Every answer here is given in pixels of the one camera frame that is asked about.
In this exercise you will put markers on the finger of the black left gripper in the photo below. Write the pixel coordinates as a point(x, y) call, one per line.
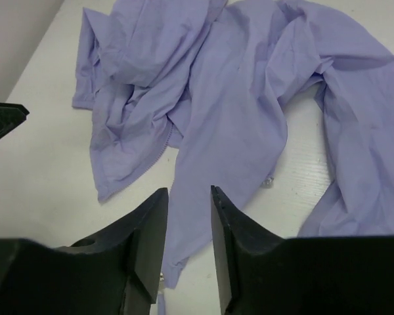
point(11, 116)

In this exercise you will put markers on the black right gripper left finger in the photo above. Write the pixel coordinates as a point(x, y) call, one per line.
point(113, 271)

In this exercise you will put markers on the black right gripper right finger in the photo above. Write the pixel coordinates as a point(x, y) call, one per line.
point(259, 272)

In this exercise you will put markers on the lilac zip-up jacket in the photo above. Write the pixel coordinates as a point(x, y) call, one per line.
point(212, 79)

